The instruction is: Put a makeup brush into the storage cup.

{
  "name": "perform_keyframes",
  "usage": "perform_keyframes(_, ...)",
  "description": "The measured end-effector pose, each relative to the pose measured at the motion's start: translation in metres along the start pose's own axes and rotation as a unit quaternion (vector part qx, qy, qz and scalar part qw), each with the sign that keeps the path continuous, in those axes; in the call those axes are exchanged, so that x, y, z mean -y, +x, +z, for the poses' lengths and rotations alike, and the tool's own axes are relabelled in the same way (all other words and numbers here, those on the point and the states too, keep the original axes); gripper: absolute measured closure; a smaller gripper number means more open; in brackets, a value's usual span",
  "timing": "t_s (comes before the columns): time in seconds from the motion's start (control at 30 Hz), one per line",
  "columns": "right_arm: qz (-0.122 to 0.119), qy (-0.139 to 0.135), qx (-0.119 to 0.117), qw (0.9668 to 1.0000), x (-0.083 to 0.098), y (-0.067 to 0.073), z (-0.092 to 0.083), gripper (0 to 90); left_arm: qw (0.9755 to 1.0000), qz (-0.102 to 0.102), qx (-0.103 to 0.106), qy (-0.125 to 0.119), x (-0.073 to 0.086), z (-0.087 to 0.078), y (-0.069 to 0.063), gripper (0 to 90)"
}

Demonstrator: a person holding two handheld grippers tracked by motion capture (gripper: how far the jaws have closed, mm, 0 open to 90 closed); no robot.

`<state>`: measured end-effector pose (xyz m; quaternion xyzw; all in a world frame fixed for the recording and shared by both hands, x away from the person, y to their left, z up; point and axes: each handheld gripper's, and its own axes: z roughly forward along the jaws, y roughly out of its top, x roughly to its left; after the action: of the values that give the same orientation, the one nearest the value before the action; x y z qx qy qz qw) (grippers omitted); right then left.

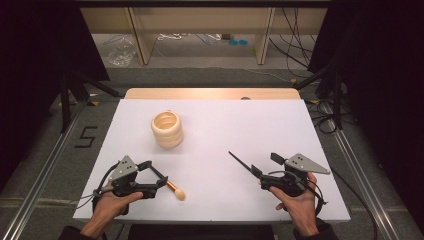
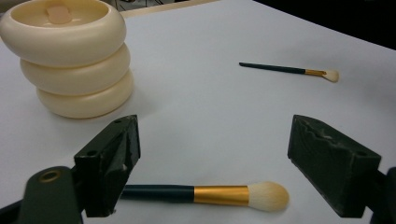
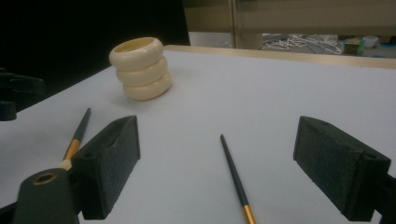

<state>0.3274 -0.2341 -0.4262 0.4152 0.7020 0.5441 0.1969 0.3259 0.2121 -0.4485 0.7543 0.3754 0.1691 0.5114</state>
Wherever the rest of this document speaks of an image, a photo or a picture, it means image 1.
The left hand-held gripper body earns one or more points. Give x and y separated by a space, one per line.
128 181

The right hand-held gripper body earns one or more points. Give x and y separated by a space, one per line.
283 183

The makeup brush with orange ferrule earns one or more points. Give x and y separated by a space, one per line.
179 193

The cream ribbed brush holder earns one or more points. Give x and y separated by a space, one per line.
167 133

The person's right hand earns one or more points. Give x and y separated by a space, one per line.
301 208

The person's left hand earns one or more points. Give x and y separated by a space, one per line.
110 208

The person's dark clothing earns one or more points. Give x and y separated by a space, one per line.
200 232

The black tripod stand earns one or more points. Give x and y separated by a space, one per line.
66 103
337 100

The clear plastic bag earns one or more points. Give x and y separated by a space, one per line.
121 53

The blue disc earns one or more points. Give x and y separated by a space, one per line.
233 42
243 42

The black curtain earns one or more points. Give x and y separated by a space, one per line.
33 66
383 83

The aluminium floor rail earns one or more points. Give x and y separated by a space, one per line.
360 173
43 180

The light wooden desk frame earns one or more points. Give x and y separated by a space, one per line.
141 43

